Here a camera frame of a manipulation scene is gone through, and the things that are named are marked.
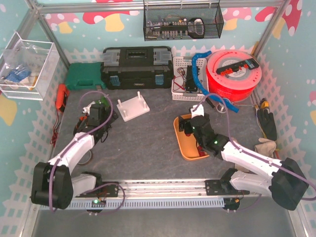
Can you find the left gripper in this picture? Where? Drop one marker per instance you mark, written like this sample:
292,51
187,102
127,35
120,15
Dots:
82,122

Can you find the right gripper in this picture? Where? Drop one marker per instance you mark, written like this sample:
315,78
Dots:
187,125

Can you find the green hose nozzle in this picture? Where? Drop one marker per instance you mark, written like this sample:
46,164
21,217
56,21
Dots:
103,100

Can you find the white peg base plate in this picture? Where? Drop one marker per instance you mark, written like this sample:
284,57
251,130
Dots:
133,107

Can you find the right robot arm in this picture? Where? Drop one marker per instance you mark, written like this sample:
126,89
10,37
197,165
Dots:
282,180

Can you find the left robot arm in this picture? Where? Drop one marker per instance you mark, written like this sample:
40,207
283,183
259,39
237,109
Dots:
53,185

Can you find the orange plastic tray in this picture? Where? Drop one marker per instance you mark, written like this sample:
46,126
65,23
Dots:
187,144

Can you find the brown tape roll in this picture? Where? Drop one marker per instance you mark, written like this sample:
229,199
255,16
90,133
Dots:
87,157

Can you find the white plastic basket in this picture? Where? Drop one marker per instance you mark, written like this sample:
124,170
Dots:
182,65

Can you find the orange multimeter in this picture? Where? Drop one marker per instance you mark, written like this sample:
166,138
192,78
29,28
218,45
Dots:
62,97

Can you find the green tool case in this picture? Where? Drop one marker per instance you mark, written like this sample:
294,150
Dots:
84,76

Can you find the red filament spool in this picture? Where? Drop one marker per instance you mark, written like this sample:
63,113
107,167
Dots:
236,86

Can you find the black toolbox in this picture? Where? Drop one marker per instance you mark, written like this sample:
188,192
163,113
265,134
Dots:
148,67

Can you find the yellow black screwdriver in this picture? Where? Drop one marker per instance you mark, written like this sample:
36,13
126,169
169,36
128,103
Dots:
264,105

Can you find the black work glove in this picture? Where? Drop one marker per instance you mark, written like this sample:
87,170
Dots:
267,124

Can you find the beige work glove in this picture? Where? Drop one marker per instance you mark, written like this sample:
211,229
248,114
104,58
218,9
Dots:
265,149

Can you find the black terminal strip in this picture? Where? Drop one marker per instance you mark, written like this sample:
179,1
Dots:
250,64

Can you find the clear acrylic box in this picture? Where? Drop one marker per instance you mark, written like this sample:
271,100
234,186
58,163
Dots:
40,57

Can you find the blue white glove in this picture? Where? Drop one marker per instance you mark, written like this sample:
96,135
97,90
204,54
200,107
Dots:
18,74

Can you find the orange handled pliers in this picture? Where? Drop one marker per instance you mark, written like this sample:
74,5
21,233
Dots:
81,119

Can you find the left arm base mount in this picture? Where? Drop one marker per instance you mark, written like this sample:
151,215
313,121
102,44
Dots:
111,190

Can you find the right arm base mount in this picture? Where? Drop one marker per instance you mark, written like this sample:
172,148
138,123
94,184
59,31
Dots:
217,187

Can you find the grey slotted cable duct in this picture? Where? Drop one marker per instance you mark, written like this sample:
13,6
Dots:
112,204

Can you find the black mesh wire basket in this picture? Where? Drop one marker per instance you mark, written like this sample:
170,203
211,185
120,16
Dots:
193,21

